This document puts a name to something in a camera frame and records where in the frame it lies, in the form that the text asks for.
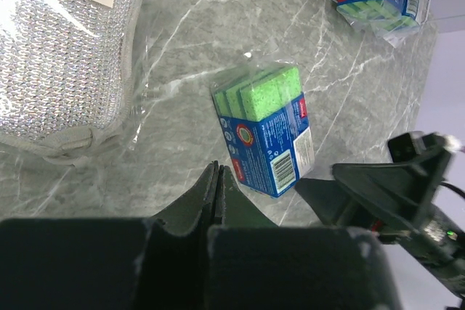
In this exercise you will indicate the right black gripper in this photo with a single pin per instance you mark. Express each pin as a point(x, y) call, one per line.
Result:
point(399, 197)

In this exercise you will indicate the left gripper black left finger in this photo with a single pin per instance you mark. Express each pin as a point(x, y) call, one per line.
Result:
point(153, 262)

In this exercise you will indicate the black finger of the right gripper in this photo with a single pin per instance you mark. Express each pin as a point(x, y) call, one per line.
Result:
point(326, 198)

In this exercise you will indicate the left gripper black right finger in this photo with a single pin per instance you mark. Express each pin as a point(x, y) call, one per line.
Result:
point(269, 267)

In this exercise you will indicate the silver mesh scrubber pack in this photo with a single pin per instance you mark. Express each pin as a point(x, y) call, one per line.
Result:
point(66, 75)

